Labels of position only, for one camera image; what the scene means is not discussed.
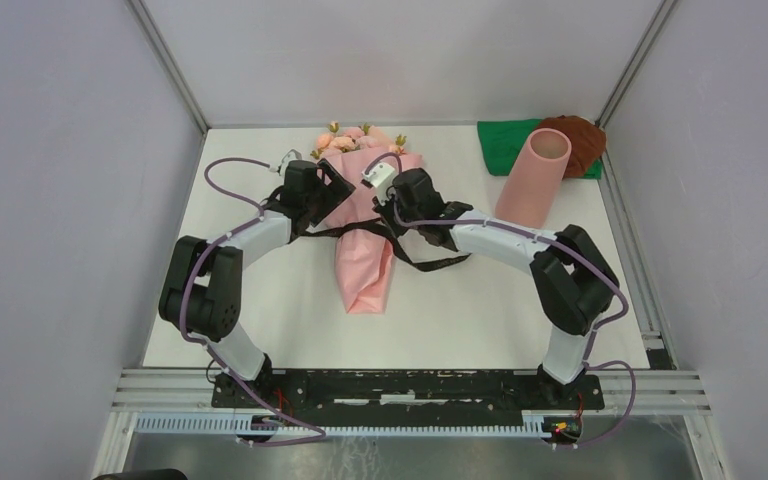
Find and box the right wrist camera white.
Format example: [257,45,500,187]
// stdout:
[361,163,398,203]

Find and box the green cloth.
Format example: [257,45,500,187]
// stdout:
[476,119,604,181]

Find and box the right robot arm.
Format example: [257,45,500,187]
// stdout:
[364,165,628,408]

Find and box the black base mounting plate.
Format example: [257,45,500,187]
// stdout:
[250,369,605,427]

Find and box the pink flower bouquet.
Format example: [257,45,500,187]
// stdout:
[313,122,423,314]

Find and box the blue slotted cable duct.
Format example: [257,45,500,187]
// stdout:
[135,413,550,439]

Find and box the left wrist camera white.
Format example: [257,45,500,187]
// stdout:
[269,149,303,177]

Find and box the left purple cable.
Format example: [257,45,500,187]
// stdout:
[178,157,327,448]

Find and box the black ribbon gold lettering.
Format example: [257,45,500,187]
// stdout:
[301,221,473,274]

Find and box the aluminium rail frame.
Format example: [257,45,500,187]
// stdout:
[113,368,712,416]

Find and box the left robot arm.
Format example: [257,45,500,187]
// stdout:
[158,159,355,408]

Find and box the brown cloth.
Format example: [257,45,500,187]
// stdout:
[537,115,607,180]

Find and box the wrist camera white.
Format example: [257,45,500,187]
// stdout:
[269,149,303,177]
[361,163,398,203]

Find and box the pink cylindrical vase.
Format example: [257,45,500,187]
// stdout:
[494,128,572,228]

